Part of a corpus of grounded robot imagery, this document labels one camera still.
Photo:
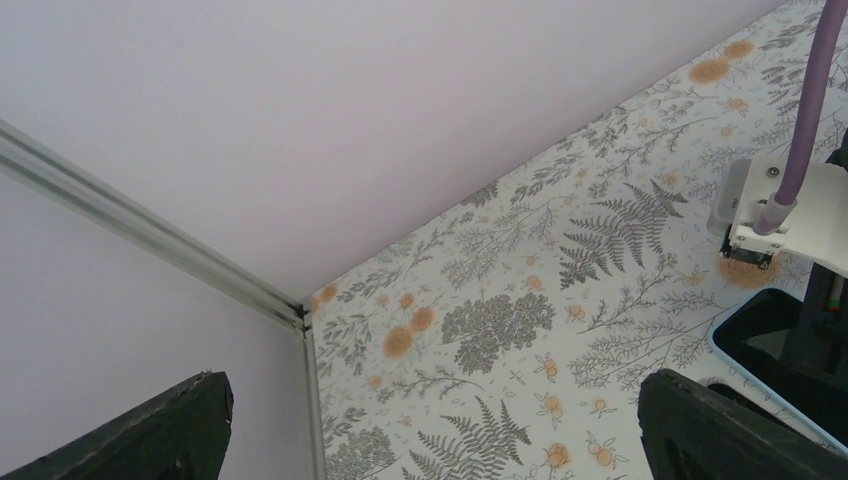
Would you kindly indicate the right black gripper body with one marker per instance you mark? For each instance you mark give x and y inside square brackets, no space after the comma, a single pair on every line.
[825,305]

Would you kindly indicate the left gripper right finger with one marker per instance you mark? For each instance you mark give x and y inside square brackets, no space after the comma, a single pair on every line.
[692,432]

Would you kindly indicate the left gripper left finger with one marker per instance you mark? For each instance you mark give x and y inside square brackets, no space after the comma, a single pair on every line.
[181,433]

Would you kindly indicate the phone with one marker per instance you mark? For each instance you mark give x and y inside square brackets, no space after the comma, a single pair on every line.
[751,341]

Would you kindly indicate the floral patterned table mat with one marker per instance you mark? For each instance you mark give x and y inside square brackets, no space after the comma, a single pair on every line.
[507,338]

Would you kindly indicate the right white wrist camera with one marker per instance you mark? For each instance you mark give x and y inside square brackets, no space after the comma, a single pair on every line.
[753,227]

